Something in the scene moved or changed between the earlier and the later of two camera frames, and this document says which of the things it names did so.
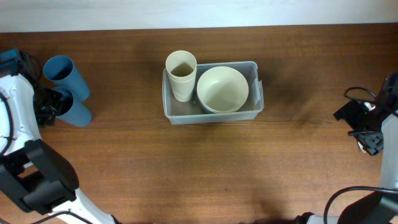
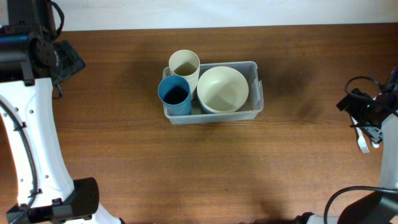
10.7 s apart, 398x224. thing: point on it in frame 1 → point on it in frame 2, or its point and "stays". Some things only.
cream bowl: (222, 89) stays
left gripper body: (48, 102) → (70, 63)
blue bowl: (204, 109) stays
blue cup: (71, 109) → (183, 108)
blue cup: (60, 71) → (174, 91)
